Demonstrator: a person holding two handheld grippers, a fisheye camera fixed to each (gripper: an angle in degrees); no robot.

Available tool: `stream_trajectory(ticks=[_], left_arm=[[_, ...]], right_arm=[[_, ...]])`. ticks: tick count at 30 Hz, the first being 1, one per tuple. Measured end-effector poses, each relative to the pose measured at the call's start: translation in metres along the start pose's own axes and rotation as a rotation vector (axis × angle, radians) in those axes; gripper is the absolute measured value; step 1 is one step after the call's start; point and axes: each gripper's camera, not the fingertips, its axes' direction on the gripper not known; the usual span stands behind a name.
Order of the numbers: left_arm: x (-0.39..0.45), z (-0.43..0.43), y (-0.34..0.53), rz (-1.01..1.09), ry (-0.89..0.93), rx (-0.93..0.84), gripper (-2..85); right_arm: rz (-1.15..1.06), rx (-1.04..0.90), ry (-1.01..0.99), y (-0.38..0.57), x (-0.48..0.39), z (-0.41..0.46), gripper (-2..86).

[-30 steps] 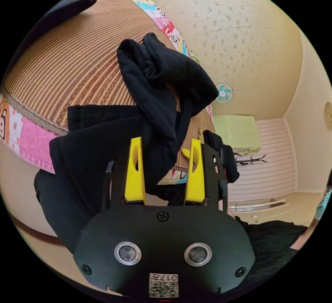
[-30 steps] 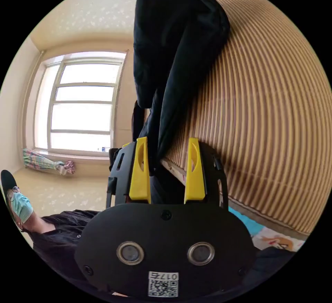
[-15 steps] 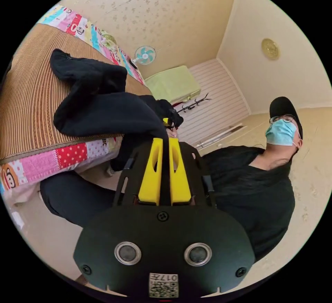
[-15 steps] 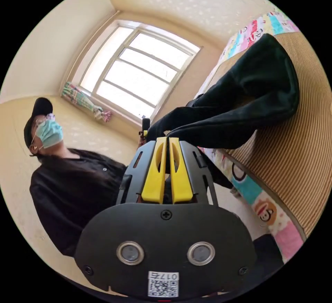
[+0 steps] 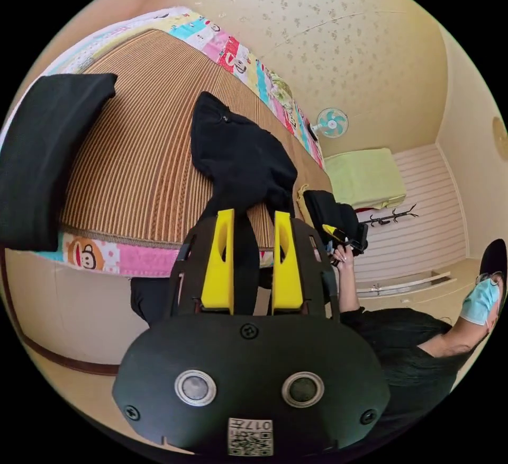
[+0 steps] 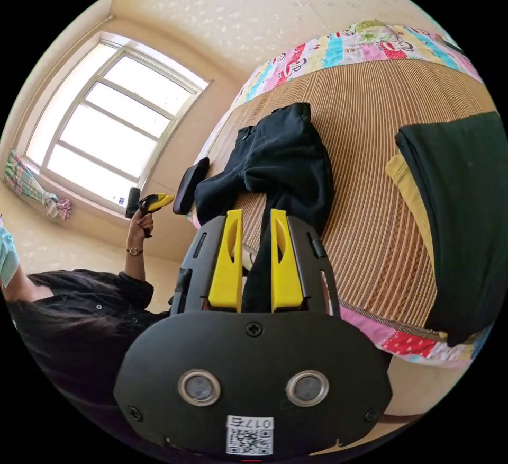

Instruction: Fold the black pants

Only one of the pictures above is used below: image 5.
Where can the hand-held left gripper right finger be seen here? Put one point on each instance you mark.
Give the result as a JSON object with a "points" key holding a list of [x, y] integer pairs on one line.
{"points": [[287, 273]]}

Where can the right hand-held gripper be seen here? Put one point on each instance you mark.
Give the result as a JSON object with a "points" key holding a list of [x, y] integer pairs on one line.
{"points": [[333, 209]]}

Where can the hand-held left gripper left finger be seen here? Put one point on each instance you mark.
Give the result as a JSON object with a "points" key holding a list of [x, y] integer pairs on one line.
{"points": [[216, 269]]}

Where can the black pants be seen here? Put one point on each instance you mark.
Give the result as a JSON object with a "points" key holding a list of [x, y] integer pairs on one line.
{"points": [[242, 154]]}

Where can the person's right forearm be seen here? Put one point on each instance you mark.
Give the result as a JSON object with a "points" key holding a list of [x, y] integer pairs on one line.
{"points": [[348, 289]]}

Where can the person's right hand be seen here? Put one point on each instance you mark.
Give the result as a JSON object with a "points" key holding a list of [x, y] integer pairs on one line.
{"points": [[344, 256]]}

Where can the black coat rack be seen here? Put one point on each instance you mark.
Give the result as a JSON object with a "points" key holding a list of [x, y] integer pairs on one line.
{"points": [[391, 217]]}

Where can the light green covered stand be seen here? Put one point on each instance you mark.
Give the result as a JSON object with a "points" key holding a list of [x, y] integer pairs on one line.
{"points": [[363, 178]]}

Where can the white fan with teal blades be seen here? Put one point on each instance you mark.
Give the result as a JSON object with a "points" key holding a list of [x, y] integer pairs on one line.
{"points": [[332, 123]]}

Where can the person's body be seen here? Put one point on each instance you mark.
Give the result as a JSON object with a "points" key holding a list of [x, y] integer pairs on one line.
{"points": [[397, 349]]}

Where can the bed with woven mat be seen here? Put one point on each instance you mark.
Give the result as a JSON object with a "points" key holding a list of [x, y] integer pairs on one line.
{"points": [[139, 154]]}

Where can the pile of clothes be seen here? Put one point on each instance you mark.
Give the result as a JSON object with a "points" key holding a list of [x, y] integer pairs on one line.
{"points": [[47, 154]]}

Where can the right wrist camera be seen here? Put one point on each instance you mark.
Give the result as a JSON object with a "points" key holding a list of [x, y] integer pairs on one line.
{"points": [[360, 238]]}

